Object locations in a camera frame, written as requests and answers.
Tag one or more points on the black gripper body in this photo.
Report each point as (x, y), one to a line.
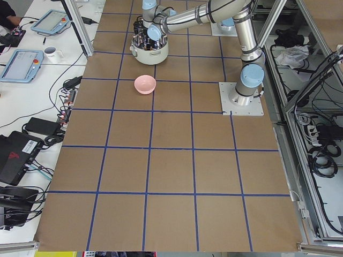
(149, 43)

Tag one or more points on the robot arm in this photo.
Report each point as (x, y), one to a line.
(228, 13)
(151, 10)

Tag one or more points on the pale green cooking pot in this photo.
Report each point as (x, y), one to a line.
(148, 51)

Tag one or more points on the pink bowl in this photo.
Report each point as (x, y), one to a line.
(145, 84)

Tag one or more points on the far teach pendant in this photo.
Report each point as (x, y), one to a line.
(53, 22)

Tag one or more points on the teach pendant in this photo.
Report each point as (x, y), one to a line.
(53, 22)
(22, 66)

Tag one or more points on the white mug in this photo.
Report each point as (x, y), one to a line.
(55, 56)

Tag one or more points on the near teach pendant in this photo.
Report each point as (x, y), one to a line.
(22, 66)

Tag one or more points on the black power brick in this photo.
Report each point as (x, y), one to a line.
(41, 126)

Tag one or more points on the crumpled white cloth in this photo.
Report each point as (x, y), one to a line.
(293, 57)

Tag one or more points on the black laptop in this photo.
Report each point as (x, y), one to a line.
(17, 151)

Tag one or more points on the aluminium frame post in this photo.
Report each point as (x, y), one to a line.
(77, 23)

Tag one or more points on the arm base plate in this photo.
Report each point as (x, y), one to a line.
(222, 30)
(234, 104)

